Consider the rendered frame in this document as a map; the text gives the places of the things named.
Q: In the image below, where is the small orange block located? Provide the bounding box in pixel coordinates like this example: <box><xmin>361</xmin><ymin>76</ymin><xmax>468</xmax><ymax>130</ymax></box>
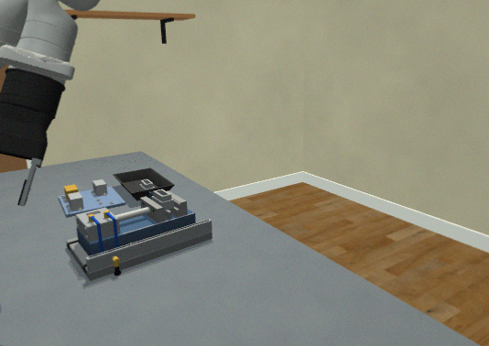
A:
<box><xmin>64</xmin><ymin>184</ymin><xmax>78</xmax><ymax>202</ymax></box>

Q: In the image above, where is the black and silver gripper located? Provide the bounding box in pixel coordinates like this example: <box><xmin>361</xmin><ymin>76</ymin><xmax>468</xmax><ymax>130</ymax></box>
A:
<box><xmin>0</xmin><ymin>38</ymin><xmax>75</xmax><ymax>206</ymax></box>

